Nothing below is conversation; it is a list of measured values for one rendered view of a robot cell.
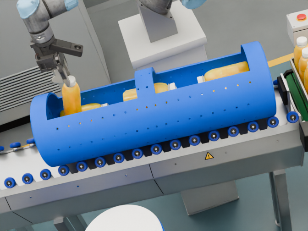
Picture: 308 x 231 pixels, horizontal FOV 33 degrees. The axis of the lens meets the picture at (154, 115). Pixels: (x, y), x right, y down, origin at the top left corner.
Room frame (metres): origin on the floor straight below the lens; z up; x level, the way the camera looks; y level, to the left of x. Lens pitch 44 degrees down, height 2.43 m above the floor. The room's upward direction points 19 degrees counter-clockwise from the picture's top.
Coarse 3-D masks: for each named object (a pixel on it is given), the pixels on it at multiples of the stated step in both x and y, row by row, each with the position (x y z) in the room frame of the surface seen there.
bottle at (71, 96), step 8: (64, 88) 1.55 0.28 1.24; (72, 88) 1.54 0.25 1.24; (64, 96) 1.55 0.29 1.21; (72, 96) 1.53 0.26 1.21; (80, 96) 1.57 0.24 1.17; (64, 104) 1.56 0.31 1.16; (72, 104) 1.54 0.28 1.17; (80, 104) 1.56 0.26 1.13; (64, 112) 1.58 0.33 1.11; (72, 112) 1.55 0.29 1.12
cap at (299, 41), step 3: (297, 39) 1.54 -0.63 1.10; (300, 39) 1.54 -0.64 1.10; (303, 39) 1.53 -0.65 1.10; (306, 39) 1.52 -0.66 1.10; (297, 42) 1.53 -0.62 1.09; (300, 42) 1.52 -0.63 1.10; (303, 42) 1.52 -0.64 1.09; (306, 42) 1.52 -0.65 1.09; (300, 45) 1.52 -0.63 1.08; (303, 45) 1.52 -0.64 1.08
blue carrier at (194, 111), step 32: (192, 64) 1.57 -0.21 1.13; (224, 64) 1.55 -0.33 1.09; (256, 64) 1.35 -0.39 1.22; (96, 96) 1.63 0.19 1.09; (160, 96) 1.37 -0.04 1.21; (192, 96) 1.34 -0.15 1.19; (224, 96) 1.30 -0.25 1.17; (256, 96) 1.28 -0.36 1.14; (32, 128) 1.44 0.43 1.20; (64, 128) 1.40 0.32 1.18; (96, 128) 1.37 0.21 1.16; (128, 128) 1.34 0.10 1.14; (160, 128) 1.32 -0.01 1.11; (192, 128) 1.31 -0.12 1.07; (64, 160) 1.38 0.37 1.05
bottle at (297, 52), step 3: (297, 45) 1.53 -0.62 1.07; (306, 45) 1.52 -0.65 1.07; (294, 48) 1.55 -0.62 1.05; (297, 48) 1.53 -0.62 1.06; (300, 48) 1.52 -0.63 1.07; (303, 48) 1.51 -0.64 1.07; (294, 51) 1.54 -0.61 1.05; (297, 51) 1.52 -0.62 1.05; (300, 51) 1.51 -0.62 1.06; (294, 54) 1.53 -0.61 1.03; (297, 54) 1.52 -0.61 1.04; (300, 54) 1.51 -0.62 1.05; (294, 57) 1.53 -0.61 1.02; (297, 57) 1.52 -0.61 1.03; (294, 60) 1.54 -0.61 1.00; (297, 60) 1.52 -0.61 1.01; (294, 63) 1.54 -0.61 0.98; (297, 63) 1.52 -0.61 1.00; (297, 66) 1.52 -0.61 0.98; (297, 69) 1.52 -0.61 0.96
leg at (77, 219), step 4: (72, 216) 1.59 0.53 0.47; (76, 216) 1.59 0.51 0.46; (80, 216) 1.62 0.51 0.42; (72, 220) 1.59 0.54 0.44; (76, 220) 1.59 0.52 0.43; (80, 220) 1.60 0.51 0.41; (84, 220) 1.63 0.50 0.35; (72, 224) 1.60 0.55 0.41; (76, 224) 1.59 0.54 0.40; (80, 224) 1.59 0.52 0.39; (84, 224) 1.61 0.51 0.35; (76, 228) 1.60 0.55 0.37; (80, 228) 1.59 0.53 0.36; (84, 228) 1.59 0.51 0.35
